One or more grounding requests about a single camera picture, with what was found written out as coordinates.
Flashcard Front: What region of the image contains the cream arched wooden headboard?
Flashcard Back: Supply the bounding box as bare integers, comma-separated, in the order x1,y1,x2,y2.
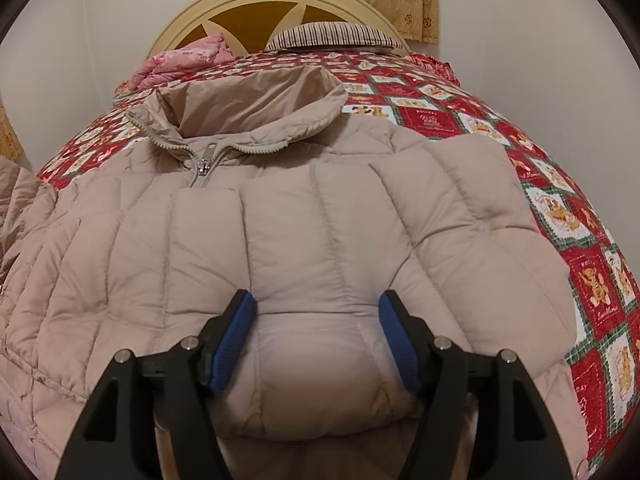
149,0,409,56

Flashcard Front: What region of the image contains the red teddy bear patchwork bedspread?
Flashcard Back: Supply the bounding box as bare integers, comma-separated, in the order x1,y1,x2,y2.
30,52,639,479

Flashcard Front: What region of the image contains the beige patterned curtain side window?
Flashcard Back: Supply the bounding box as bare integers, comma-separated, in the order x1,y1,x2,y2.
0,104,23,162

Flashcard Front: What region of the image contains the pink floral blanket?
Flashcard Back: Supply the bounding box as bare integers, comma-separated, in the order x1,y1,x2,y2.
127,32,235,92

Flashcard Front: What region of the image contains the striped pillow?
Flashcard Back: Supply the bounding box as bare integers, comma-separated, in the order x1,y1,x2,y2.
265,22,400,51

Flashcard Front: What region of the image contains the beige quilted puffer jacket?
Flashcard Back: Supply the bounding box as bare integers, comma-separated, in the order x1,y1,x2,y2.
1,66,588,479

